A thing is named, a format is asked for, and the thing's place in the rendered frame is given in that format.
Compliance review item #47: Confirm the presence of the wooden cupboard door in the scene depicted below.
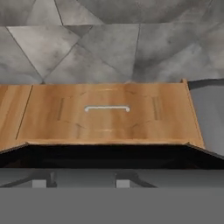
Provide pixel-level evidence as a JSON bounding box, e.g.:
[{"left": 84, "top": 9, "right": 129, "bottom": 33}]
[{"left": 0, "top": 84, "right": 33, "bottom": 152}]

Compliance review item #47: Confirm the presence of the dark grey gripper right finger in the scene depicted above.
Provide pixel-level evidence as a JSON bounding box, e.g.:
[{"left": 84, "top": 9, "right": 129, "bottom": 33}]
[{"left": 113, "top": 171, "right": 158, "bottom": 189}]

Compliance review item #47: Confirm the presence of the silver drawer handle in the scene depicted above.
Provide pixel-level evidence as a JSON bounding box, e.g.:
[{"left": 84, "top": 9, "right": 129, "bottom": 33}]
[{"left": 84, "top": 105, "right": 131, "bottom": 114}]

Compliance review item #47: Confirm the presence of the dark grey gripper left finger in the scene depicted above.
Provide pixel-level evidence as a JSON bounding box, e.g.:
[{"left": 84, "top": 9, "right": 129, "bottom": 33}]
[{"left": 0, "top": 171, "right": 58, "bottom": 189}]

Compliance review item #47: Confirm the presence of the wooden drawer front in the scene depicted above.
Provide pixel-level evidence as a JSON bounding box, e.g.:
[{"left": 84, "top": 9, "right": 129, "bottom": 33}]
[{"left": 15, "top": 78, "right": 206, "bottom": 149}]

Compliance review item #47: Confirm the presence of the grey appliance front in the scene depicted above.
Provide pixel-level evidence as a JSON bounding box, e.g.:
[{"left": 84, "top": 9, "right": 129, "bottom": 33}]
[{"left": 187, "top": 78, "right": 224, "bottom": 159}]

